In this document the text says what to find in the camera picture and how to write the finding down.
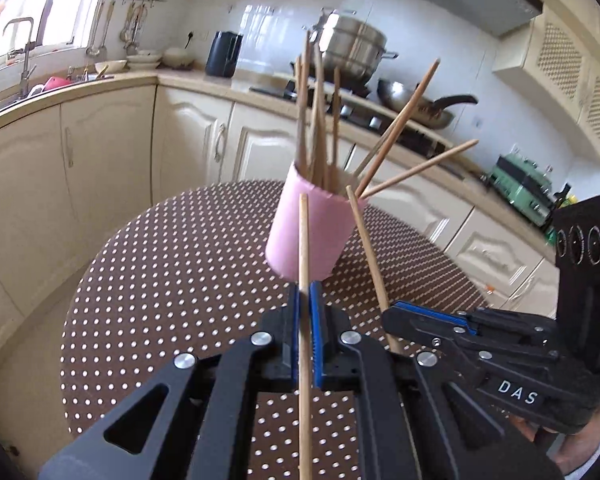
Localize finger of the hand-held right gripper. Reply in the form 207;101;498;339
381;305;486;366
392;300;561;346

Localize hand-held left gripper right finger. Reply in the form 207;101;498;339
310;281;566;480

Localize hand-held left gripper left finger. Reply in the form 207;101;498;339
37;282;302;480

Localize single wooden chopstick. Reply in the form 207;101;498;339
345;185;402;356
298;194;313;480

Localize pink cup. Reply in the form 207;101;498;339
264;161;368;282

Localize bunch of wooden chopsticks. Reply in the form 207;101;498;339
292;30;481;198

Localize person's right hand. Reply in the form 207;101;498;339
547;409;600;477

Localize green electric cooking appliance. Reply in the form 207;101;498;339
487;152;556;226

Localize black glass gas stove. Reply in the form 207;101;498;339
250;82;473;171

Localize large cream lattice cabinet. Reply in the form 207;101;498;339
492;7;600;168

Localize cream base kitchen cabinets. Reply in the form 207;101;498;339
0;72;563;361

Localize beige stone countertop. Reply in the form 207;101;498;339
0;67;556;261

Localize stainless steel steamer pot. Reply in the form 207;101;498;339
302;7;400;86

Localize dark blue kettle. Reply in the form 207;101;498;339
205;30;244;79

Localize stacked white bowls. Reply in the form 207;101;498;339
162;47;196;69

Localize white bowls on counter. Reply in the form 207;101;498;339
126;49;162;71

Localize hanging steel ladle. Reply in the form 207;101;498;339
85;2;106;57

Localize hanging steel spoon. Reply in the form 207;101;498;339
99;0;115;53

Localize stainless steel sink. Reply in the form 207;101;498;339
0;74;115;123

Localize steel sink faucet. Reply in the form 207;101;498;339
2;16;37;98

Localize barred kitchen window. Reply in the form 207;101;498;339
0;0;116;68

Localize steel wok with black handle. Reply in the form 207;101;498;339
377;78;479;128

